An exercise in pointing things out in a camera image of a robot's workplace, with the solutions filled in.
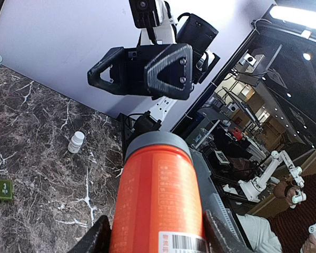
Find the grey slotted cable duct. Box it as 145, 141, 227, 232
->
190, 149, 251, 250

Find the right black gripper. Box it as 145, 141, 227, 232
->
87, 43, 220, 100

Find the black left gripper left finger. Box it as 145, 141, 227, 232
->
68, 215, 112, 253

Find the small white pill bottle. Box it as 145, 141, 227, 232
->
67, 131, 85, 154

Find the grey bottle cap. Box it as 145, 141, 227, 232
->
124, 131, 193, 164

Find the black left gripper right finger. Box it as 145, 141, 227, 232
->
203, 210, 252, 253

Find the person in background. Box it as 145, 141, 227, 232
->
237, 174, 316, 252

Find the orange pill bottle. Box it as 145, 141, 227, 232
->
110, 145, 208, 252

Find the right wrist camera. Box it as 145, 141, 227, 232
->
128, 0, 179, 30

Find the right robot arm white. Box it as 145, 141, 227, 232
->
87, 13, 219, 150

